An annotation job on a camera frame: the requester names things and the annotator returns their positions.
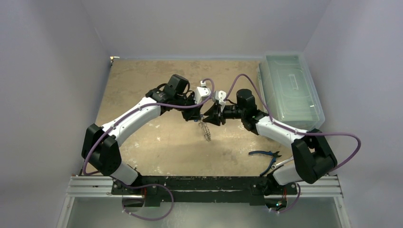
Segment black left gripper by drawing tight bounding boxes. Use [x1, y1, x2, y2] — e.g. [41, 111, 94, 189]
[174, 92, 203, 122]

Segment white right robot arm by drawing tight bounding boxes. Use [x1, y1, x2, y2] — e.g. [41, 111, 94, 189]
[204, 89, 337, 193]

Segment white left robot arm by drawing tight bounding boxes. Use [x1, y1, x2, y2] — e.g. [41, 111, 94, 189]
[81, 74, 211, 194]

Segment clear plastic storage bin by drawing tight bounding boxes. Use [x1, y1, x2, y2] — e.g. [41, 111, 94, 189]
[257, 52, 325, 131]

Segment silver wrench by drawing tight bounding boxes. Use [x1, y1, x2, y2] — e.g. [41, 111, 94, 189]
[271, 157, 294, 170]

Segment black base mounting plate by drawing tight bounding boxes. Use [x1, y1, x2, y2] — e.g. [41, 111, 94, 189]
[111, 176, 298, 207]

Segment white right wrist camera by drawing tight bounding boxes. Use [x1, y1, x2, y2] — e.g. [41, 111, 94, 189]
[212, 90, 227, 107]

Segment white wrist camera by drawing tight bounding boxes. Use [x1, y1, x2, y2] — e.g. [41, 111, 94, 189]
[194, 81, 211, 104]
[212, 90, 227, 107]

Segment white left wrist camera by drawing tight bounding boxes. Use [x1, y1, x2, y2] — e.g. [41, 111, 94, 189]
[194, 81, 211, 104]

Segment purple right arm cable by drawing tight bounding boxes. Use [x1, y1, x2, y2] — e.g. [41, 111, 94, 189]
[225, 74, 362, 215]

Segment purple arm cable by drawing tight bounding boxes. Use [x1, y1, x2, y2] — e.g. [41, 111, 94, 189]
[82, 78, 215, 220]
[225, 74, 362, 215]

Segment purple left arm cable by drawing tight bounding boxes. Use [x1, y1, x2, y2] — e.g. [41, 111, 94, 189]
[82, 78, 215, 220]

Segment blue handled pliers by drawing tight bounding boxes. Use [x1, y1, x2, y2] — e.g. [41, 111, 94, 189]
[248, 150, 282, 177]

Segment aluminium frame rail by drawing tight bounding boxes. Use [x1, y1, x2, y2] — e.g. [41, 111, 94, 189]
[57, 176, 351, 228]

